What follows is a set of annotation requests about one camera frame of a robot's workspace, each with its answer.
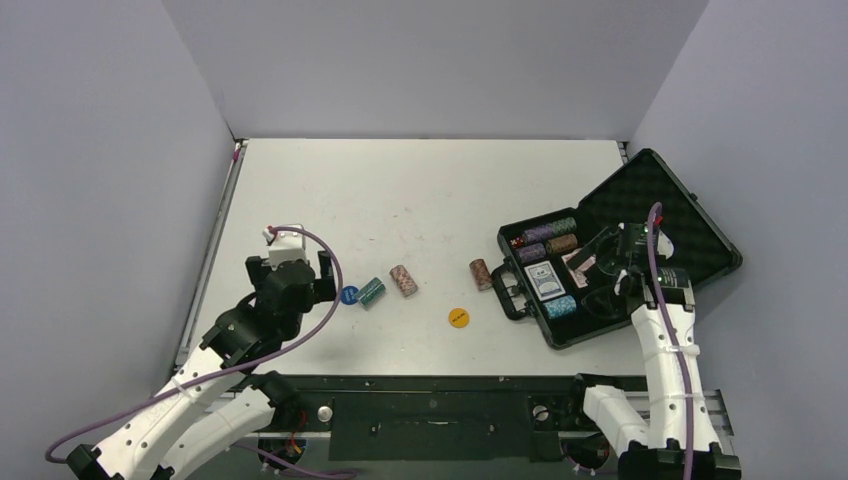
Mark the red brown chip stack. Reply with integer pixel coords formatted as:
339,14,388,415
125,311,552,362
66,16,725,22
469,258,493,291

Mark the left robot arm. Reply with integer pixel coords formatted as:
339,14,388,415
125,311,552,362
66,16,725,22
64,249,342,479

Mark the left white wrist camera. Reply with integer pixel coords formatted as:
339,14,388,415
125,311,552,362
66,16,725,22
262,224,307,269

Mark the pink chip stack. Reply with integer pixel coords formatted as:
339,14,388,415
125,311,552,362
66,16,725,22
389,265,418,298

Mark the yellow big blind button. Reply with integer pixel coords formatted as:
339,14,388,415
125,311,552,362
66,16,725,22
448,308,470,329

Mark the red playing card deck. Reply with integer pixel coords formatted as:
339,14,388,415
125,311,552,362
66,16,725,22
562,248,596,289

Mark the dark green chip stack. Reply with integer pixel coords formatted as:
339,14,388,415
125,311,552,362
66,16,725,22
551,217,577,236

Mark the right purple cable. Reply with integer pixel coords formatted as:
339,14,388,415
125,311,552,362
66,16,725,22
645,201,697,480

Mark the blue small blind button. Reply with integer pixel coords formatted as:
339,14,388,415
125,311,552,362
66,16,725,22
341,285,359,305

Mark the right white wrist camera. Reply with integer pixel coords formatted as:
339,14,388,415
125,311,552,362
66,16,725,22
617,223,675,259

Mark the light blue chip stack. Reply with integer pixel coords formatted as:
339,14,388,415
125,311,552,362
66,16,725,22
543,295,577,320

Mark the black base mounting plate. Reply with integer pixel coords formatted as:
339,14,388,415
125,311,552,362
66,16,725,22
255,375,599,462

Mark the blue playing card deck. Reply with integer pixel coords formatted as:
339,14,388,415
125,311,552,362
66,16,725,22
524,260,567,302

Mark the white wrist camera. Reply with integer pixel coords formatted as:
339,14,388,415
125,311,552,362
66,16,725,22
262,224,307,269
617,223,675,259

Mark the black poker set case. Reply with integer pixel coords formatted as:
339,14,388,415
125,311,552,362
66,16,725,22
491,149,743,350

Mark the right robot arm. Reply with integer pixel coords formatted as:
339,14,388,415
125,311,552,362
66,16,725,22
563,221,742,479

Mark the purple chip stack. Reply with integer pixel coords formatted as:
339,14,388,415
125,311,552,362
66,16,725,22
521,224,557,245
515,243,548,264

